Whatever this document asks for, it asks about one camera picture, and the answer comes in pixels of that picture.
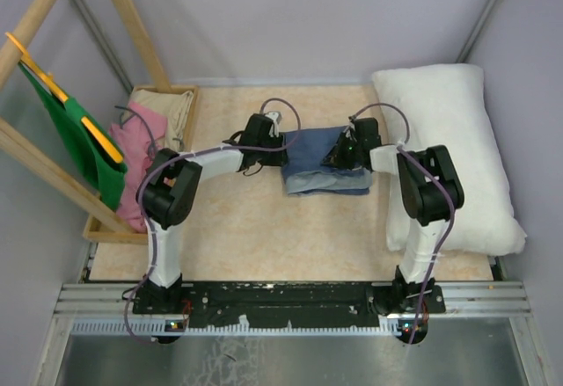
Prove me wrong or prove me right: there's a yellow plastic hanger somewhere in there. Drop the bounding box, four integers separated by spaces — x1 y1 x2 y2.
5 32 124 164

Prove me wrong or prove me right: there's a white cable duct strip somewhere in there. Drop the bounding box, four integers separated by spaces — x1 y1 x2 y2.
71 317 413 337

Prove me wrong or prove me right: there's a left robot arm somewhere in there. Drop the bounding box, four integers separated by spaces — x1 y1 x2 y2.
135 111 288 313

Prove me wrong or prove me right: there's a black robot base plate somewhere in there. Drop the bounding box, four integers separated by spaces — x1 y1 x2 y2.
121 280 446 329

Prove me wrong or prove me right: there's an aluminium frame rail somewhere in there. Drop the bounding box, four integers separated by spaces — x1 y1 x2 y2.
455 0 504 63

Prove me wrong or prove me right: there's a grey hanger in tray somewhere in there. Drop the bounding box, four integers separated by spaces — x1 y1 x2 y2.
110 102 166 170

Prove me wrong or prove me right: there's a light blue pillowcase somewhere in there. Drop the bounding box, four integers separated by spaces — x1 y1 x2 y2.
281 127 373 196

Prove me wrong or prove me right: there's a wooden tray box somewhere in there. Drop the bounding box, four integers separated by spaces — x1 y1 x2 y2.
83 85 199 245

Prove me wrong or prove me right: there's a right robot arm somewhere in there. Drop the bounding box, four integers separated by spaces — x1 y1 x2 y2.
322 117 464 315

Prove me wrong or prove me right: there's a green shirt on hanger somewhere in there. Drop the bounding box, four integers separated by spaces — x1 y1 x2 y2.
19 63 127 211

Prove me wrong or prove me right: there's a white pillow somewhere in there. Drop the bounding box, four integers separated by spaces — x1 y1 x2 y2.
372 64 527 256

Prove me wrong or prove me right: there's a wooden clothes rack frame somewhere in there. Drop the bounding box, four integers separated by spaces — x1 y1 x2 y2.
1 0 172 233

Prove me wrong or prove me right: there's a pink garment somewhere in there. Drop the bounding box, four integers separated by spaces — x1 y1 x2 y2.
110 101 167 233

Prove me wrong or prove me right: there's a beige cloth in tray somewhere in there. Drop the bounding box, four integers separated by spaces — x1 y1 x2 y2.
129 89 194 151

